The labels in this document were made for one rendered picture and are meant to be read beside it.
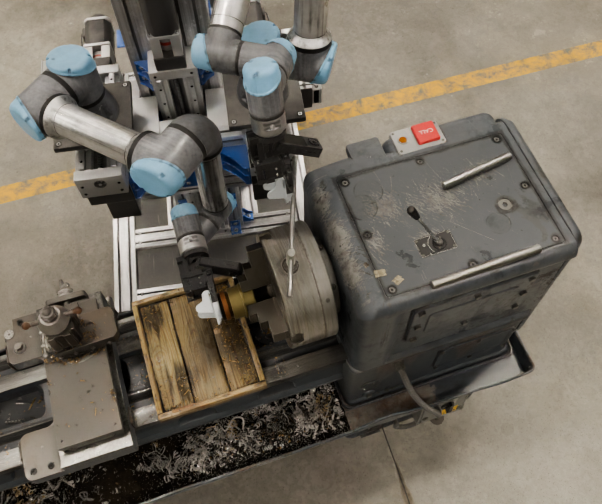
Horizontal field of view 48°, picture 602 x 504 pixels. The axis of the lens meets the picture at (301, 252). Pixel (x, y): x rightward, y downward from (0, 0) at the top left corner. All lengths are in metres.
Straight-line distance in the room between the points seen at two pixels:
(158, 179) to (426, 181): 0.67
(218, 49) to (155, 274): 1.50
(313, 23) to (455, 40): 2.20
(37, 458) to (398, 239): 1.08
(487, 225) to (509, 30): 2.43
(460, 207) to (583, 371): 1.46
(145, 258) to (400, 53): 1.79
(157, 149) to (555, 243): 0.97
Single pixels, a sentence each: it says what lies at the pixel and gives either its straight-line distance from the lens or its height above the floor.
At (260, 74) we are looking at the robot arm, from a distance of 1.38.
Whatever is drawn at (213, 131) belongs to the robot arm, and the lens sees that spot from 1.67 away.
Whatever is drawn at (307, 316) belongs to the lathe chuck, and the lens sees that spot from 1.65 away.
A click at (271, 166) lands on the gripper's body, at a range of 1.50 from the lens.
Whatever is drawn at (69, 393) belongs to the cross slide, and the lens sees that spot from 1.90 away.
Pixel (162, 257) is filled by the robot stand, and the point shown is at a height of 0.21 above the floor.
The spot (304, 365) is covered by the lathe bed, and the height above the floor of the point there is 0.87.
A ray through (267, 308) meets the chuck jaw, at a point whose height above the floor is 1.11.
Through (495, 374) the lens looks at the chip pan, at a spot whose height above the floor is 0.54.
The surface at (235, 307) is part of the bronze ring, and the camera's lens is 1.73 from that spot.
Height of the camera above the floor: 2.69
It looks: 61 degrees down
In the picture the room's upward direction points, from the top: 2 degrees counter-clockwise
